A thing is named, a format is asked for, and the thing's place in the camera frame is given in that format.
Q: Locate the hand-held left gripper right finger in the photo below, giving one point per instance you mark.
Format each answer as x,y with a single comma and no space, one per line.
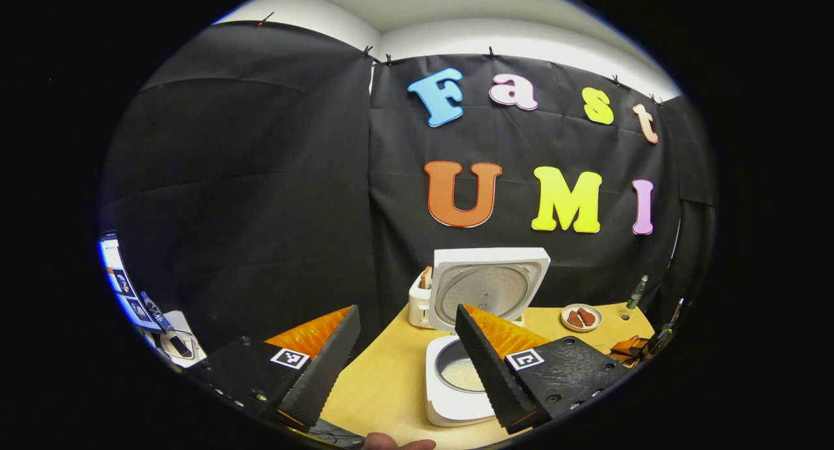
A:
488,365

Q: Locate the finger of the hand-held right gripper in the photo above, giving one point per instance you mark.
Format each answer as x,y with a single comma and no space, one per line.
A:
627,347

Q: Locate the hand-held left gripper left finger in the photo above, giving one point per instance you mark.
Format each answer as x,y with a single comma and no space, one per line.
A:
332,365

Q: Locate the white rice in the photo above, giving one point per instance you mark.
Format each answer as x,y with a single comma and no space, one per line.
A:
462,375

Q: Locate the white rice cooker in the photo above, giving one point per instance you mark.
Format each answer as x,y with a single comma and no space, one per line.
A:
456,411

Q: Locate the white plate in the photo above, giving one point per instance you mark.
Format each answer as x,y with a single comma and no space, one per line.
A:
599,316

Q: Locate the clear plastic bottle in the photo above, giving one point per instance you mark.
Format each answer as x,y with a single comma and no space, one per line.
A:
635,297

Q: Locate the brown meat piece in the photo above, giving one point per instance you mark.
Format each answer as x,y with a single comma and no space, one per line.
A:
587,316
575,319

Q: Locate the white toaster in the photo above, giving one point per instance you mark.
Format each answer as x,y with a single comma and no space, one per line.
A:
418,307

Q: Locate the toast slice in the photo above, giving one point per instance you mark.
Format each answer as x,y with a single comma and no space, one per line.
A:
426,278

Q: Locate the white side desk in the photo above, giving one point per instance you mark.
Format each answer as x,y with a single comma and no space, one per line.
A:
186,323

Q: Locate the black phone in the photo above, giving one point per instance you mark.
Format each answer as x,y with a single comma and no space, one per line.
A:
180,346

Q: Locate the black backdrop cloth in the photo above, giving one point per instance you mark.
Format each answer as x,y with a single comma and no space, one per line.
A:
260,176

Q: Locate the computer monitor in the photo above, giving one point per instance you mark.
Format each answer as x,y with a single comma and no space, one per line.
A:
124,287

